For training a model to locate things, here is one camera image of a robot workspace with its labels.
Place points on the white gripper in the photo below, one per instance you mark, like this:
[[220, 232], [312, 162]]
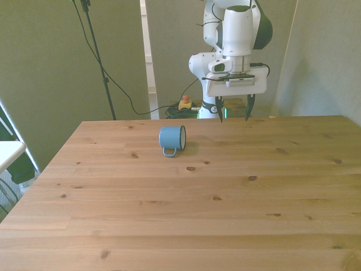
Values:
[[239, 91]]

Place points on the dark bag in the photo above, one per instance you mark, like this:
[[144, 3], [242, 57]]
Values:
[[21, 169]]

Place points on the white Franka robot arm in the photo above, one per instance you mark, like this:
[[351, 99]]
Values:
[[237, 34]]

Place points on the blue enamel mug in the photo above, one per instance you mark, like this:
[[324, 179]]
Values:
[[170, 137]]

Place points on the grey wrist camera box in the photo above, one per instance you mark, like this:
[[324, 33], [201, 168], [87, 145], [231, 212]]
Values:
[[239, 82]]

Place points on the white vertical trim strip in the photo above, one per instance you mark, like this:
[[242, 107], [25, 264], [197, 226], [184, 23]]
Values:
[[149, 56]]

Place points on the yellow emergency stop button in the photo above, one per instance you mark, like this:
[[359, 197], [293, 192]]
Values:
[[185, 104]]

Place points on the black tripod stand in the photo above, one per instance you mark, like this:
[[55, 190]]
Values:
[[97, 56]]

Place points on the white shoe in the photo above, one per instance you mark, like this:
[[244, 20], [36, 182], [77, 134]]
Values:
[[26, 187]]

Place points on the white side table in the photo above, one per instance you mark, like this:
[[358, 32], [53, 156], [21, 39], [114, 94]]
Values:
[[9, 152]]

